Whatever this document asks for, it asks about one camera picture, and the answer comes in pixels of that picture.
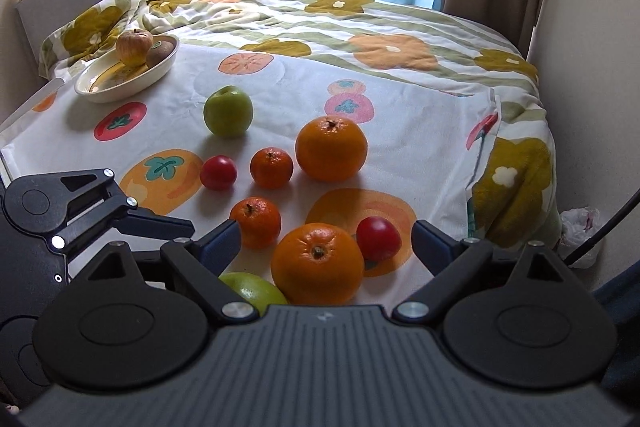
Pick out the cream oval bowl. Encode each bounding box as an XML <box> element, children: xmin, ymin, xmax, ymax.
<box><xmin>74</xmin><ymin>34</ymin><xmax>181</xmax><ymax>104</ymax></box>

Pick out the green apple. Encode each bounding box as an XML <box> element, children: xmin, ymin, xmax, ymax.
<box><xmin>218</xmin><ymin>272</ymin><xmax>289</xmax><ymax>315</ymax></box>
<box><xmin>202</xmin><ymin>85</ymin><xmax>254</xmax><ymax>138</ymax></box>

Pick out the brown kiwi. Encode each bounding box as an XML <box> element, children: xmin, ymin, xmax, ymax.
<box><xmin>145</xmin><ymin>39</ymin><xmax>177</xmax><ymax>68</ymax></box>

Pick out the black cable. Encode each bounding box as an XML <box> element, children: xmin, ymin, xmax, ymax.
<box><xmin>565</xmin><ymin>187</ymin><xmax>640</xmax><ymax>265</ymax></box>

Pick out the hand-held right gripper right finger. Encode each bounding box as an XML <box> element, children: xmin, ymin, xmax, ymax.
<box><xmin>392</xmin><ymin>220</ymin><xmax>591</xmax><ymax>323</ymax></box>

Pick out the russet brown apple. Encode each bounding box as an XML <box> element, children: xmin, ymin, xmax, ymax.
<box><xmin>116</xmin><ymin>28</ymin><xmax>154</xmax><ymax>68</ymax></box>

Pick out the white plastic bag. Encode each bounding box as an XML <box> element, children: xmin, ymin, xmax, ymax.
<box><xmin>557</xmin><ymin>206</ymin><xmax>601</xmax><ymax>269</ymax></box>

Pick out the large orange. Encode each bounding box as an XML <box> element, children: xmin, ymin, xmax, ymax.
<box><xmin>295</xmin><ymin>116</ymin><xmax>368</xmax><ymax>182</ymax></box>
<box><xmin>270</xmin><ymin>223</ymin><xmax>365</xmax><ymax>306</ymax></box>

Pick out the small red tomato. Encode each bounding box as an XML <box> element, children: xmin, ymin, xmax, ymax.
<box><xmin>356</xmin><ymin>216</ymin><xmax>402</xmax><ymax>263</ymax></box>
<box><xmin>199</xmin><ymin>155</ymin><xmax>238</xmax><ymax>192</ymax></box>

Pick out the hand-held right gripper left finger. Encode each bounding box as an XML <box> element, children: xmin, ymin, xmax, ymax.
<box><xmin>75</xmin><ymin>220</ymin><xmax>261</xmax><ymax>324</ymax></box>

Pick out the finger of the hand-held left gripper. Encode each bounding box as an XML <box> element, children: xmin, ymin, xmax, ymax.
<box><xmin>50</xmin><ymin>168</ymin><xmax>196</xmax><ymax>253</ymax></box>

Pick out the white persimmon-print cloth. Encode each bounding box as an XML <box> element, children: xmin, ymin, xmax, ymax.
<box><xmin>0</xmin><ymin>42</ymin><xmax>501</xmax><ymax>308</ymax></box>

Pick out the dark blue cloth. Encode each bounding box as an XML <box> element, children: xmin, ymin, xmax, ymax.
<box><xmin>592</xmin><ymin>267</ymin><xmax>640</xmax><ymax>408</ymax></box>

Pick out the small mandarin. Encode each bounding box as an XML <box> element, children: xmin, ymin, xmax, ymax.
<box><xmin>249</xmin><ymin>147</ymin><xmax>295</xmax><ymax>190</ymax></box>
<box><xmin>229</xmin><ymin>197</ymin><xmax>282</xmax><ymax>250</ymax></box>

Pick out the floral striped duvet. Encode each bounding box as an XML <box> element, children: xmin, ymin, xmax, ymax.
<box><xmin>39</xmin><ymin>0</ymin><xmax>561</xmax><ymax>253</ymax></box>

